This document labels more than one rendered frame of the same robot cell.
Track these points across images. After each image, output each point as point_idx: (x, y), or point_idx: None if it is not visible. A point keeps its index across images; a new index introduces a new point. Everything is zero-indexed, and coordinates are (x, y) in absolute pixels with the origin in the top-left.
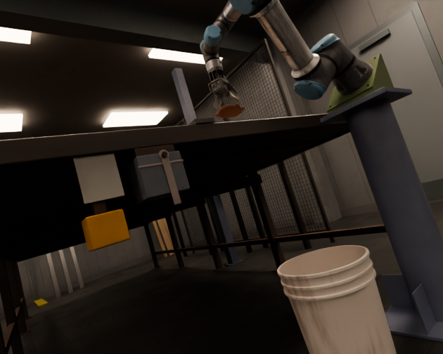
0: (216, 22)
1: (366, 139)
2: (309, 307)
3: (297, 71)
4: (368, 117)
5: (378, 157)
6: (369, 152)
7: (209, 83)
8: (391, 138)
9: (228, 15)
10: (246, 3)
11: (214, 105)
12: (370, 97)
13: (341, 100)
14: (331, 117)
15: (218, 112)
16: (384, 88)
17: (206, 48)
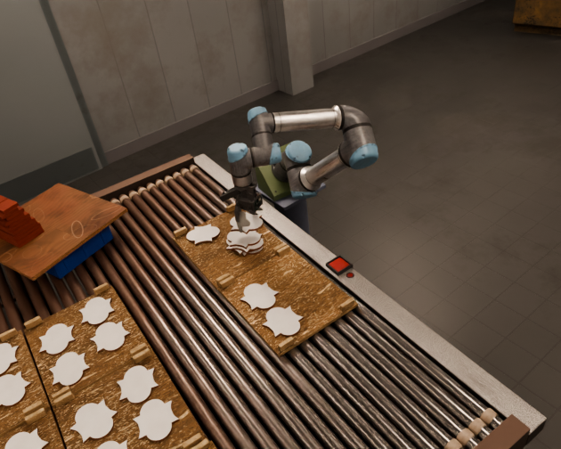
0: (270, 134)
1: (300, 216)
2: None
3: (314, 186)
4: (304, 200)
5: (304, 226)
6: (300, 224)
7: (253, 202)
8: (307, 211)
9: (280, 131)
10: (363, 166)
11: (247, 224)
12: (318, 191)
13: (285, 187)
14: (292, 206)
15: (247, 230)
16: (325, 185)
17: (260, 165)
